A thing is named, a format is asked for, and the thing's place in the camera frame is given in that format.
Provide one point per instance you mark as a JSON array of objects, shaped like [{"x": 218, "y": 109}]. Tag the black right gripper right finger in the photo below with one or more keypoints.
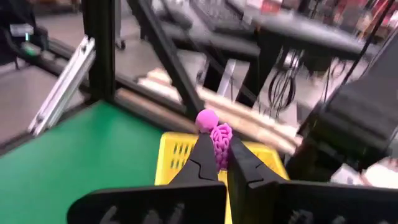
[{"x": 245, "y": 177}]

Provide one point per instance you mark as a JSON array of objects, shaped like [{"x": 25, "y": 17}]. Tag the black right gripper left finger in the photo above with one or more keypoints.
[{"x": 199, "y": 168}]

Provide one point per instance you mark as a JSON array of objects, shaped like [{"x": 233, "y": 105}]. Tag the pink skeleton figurine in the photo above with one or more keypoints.
[{"x": 221, "y": 140}]

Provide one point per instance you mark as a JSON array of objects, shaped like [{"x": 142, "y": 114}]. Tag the yellow slotted basket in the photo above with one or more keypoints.
[{"x": 174, "y": 155}]

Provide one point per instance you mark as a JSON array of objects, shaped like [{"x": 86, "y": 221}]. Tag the black workbench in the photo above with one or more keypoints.
[{"x": 311, "y": 34}]

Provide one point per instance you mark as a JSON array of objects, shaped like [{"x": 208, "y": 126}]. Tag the black aluminium rig frame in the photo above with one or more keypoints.
[{"x": 98, "y": 46}]

